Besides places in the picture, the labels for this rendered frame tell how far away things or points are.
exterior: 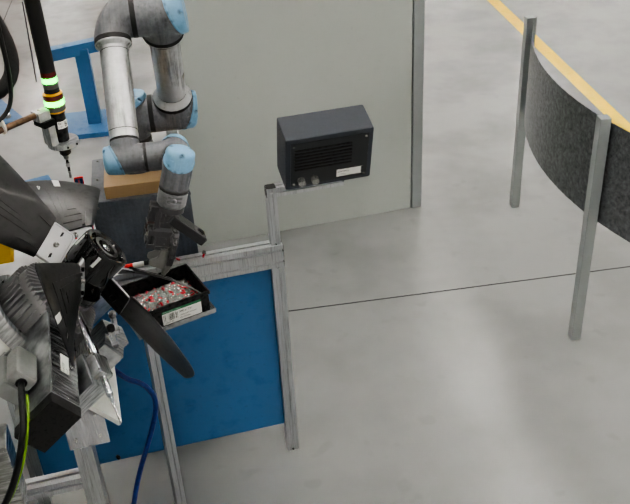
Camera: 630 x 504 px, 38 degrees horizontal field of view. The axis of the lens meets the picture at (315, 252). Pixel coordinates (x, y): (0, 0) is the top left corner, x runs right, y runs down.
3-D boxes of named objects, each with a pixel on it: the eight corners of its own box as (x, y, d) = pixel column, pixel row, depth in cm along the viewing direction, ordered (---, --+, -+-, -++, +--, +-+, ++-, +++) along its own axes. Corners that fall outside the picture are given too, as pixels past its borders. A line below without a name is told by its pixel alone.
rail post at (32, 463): (39, 508, 306) (-18, 323, 263) (39, 499, 309) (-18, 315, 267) (51, 505, 307) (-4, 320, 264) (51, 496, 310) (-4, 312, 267)
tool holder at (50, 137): (53, 157, 200) (43, 116, 195) (34, 149, 204) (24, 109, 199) (85, 142, 206) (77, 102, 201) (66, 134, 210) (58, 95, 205)
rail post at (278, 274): (288, 451, 323) (271, 268, 280) (285, 443, 326) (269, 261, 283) (299, 448, 323) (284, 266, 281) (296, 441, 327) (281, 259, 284)
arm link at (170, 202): (186, 184, 234) (190, 198, 227) (183, 199, 236) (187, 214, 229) (157, 181, 231) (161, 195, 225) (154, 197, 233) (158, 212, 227)
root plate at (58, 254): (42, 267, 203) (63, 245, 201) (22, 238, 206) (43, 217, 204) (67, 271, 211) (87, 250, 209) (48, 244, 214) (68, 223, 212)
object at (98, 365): (105, 383, 198) (91, 378, 195) (98, 363, 201) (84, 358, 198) (113, 375, 197) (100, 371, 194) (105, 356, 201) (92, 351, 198)
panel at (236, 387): (44, 476, 302) (-4, 317, 266) (44, 475, 302) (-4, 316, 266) (284, 422, 317) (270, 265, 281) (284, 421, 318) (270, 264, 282)
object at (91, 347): (76, 312, 211) (121, 427, 189) (69, 309, 209) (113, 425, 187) (82, 305, 210) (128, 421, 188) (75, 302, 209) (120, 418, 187)
